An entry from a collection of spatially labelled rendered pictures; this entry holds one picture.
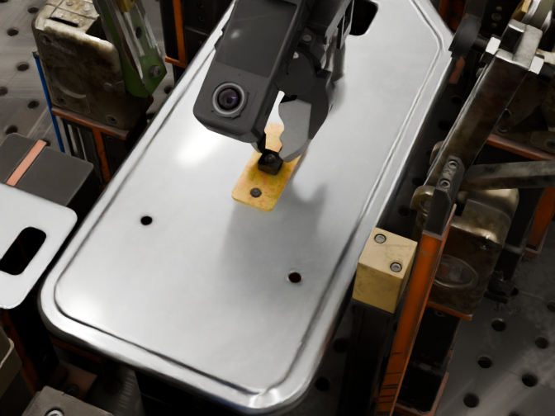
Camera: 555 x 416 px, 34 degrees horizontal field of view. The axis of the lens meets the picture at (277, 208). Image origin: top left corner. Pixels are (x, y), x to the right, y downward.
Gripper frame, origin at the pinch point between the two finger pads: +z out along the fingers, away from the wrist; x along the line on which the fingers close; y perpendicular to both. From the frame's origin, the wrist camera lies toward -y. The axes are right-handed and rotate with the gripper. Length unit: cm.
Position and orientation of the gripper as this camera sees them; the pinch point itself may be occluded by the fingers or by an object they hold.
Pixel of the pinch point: (270, 151)
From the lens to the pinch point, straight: 75.0
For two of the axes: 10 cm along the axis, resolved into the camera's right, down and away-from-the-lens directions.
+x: -9.2, -3.4, 2.1
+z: -0.2, 5.8, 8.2
